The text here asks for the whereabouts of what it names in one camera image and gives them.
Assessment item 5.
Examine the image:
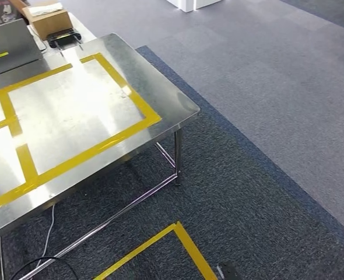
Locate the yellow tape on workbench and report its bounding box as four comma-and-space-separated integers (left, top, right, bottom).
0, 52, 163, 216

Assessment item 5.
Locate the stainless steel workbench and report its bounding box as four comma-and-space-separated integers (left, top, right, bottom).
0, 33, 201, 280

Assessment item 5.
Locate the white cabinet base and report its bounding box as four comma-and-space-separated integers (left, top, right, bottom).
166, 0, 223, 13

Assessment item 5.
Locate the black handheld device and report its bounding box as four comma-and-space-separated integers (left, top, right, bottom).
46, 27, 83, 50

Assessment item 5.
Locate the brown cardboard box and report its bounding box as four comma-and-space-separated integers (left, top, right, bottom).
10, 0, 74, 42

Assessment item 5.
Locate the white paper sheet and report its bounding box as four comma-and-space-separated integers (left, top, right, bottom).
28, 2, 64, 18

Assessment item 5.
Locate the grey laptop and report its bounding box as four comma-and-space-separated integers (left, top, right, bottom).
0, 18, 44, 81

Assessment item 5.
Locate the dark printed box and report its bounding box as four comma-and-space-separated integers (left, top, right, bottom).
0, 0, 23, 29

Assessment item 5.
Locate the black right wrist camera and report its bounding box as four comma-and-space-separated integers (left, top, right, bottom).
216, 261, 243, 280

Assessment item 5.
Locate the thin white cable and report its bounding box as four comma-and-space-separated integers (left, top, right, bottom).
36, 204, 57, 268

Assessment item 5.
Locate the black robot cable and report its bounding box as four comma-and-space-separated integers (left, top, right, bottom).
10, 256, 80, 280

